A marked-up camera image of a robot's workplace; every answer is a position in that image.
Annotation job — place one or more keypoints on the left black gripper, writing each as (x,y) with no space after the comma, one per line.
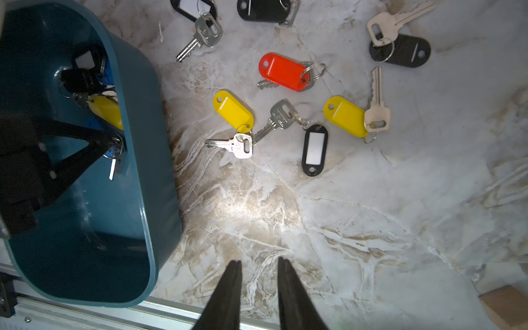
(29,181)

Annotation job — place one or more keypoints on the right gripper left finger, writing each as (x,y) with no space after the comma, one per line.
(223,309)

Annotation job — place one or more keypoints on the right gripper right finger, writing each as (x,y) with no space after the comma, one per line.
(296,309)

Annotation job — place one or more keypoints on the solid blue tag key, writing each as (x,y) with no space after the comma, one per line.
(114,154)

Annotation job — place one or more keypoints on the black white tag key box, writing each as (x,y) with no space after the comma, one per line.
(93,58)

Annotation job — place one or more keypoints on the teal plastic storage box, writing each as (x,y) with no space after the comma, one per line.
(105,239)

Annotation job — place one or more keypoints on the white black tag key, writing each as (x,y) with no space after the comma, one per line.
(208,33)

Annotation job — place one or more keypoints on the yellow tag key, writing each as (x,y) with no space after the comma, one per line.
(365,124)
(107,109)
(241,119)

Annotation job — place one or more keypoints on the red tag key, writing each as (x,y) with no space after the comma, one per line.
(277,70)

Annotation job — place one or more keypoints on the solid black tag key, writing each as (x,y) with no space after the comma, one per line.
(388,45)
(280,12)

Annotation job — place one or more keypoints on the small wooden number block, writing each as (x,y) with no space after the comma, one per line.
(506,307)

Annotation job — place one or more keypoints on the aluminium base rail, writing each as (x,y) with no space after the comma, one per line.
(33,311)

